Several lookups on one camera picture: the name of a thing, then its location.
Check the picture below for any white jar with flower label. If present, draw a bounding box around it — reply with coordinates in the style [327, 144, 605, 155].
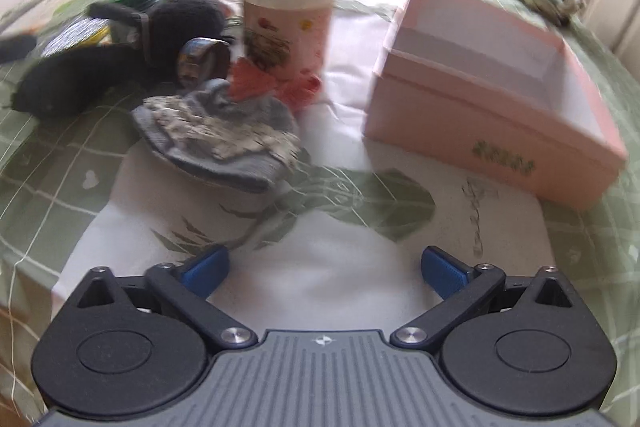
[243, 0, 334, 81]

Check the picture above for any roll of patterned tape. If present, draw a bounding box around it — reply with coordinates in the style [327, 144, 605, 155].
[177, 38, 231, 90]

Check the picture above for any grey knitted hat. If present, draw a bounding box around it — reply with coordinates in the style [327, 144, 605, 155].
[131, 79, 300, 194]

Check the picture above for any pink sock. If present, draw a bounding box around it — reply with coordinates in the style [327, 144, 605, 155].
[229, 57, 322, 113]

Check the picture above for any pink cardboard box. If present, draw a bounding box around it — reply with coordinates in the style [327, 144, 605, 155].
[363, 0, 628, 210]

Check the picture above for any green patterned bedspread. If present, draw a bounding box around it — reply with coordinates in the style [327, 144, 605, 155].
[1, 0, 639, 426]

